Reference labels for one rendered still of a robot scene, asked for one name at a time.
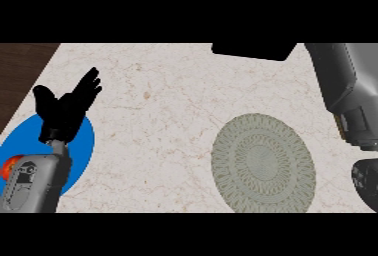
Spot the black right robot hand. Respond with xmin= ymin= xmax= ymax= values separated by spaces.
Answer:
xmin=350 ymin=158 xmax=378 ymax=213

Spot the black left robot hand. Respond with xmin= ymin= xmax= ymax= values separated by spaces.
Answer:
xmin=31 ymin=66 xmax=105 ymax=145

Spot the blue round placemat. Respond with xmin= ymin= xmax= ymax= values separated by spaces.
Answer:
xmin=0 ymin=113 xmax=96 ymax=201

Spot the red orange bell pepper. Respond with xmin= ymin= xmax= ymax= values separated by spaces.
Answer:
xmin=0 ymin=154 xmax=25 ymax=181

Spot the grey-green round woven basket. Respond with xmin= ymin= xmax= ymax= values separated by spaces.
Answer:
xmin=210 ymin=113 xmax=318 ymax=214

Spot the black appliance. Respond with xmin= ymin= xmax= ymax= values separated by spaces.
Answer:
xmin=212 ymin=42 xmax=299 ymax=62

